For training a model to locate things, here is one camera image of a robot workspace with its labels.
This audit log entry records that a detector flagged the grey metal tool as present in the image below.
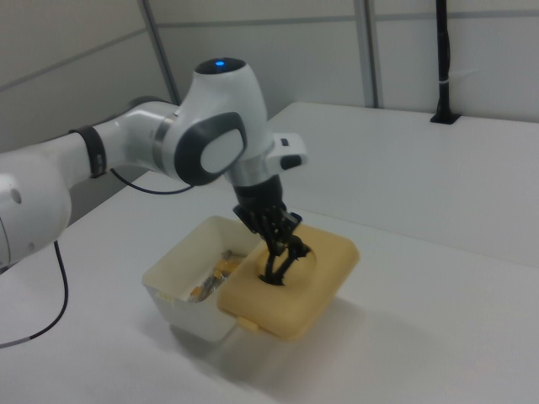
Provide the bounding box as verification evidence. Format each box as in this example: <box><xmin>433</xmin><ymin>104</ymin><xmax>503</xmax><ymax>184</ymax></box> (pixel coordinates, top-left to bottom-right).
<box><xmin>200</xmin><ymin>271</ymin><xmax>224</xmax><ymax>295</ymax></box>

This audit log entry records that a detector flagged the black cable strap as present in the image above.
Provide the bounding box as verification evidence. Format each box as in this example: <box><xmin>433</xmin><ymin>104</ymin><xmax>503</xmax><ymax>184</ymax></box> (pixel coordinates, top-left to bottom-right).
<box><xmin>77</xmin><ymin>125</ymin><xmax>109</xmax><ymax>178</ymax></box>

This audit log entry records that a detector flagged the black stand pole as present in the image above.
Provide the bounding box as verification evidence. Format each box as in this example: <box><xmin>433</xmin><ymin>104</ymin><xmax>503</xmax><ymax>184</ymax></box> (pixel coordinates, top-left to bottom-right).
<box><xmin>429</xmin><ymin>0</ymin><xmax>461</xmax><ymax>125</ymax></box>

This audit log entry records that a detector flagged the grey partition post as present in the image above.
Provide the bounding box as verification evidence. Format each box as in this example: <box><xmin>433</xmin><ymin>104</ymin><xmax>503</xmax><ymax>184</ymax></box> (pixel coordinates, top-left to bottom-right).
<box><xmin>141</xmin><ymin>0</ymin><xmax>183</xmax><ymax>105</ymax></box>
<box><xmin>359</xmin><ymin>0</ymin><xmax>387</xmax><ymax>109</ymax></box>

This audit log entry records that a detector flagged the white plastic tool case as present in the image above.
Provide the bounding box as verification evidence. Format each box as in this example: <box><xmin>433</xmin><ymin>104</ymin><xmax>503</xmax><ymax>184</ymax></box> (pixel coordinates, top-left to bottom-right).
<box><xmin>141</xmin><ymin>215</ymin><xmax>259</xmax><ymax>344</ymax></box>

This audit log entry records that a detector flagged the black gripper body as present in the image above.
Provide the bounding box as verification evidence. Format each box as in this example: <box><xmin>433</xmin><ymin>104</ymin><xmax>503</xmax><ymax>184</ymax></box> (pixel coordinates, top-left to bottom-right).
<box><xmin>232</xmin><ymin>175</ymin><xmax>290</xmax><ymax>224</ymax></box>

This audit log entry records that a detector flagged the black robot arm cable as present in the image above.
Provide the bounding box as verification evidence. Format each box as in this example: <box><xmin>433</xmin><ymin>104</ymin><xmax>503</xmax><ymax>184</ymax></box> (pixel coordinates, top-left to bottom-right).
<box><xmin>0</xmin><ymin>167</ymin><xmax>199</xmax><ymax>348</ymax></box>

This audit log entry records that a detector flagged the tan lid with black handle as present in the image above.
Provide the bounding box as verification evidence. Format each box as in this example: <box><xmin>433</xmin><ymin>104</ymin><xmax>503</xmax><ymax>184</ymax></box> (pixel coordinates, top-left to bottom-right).
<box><xmin>216</xmin><ymin>221</ymin><xmax>361</xmax><ymax>342</ymax></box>

